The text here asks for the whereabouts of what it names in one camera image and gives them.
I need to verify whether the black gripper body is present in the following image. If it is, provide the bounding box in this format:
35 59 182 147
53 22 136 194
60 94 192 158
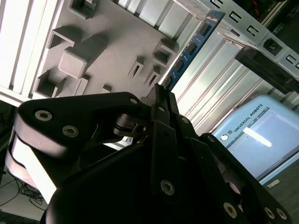
41 143 241 224

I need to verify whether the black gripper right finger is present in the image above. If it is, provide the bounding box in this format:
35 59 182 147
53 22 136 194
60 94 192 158
167 92 292 224

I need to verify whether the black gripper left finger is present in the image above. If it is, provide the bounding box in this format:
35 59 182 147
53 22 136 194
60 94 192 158
14 84 177 194

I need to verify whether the blue RAM stick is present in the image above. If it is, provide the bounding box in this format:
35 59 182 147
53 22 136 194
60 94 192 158
161 10 226 91

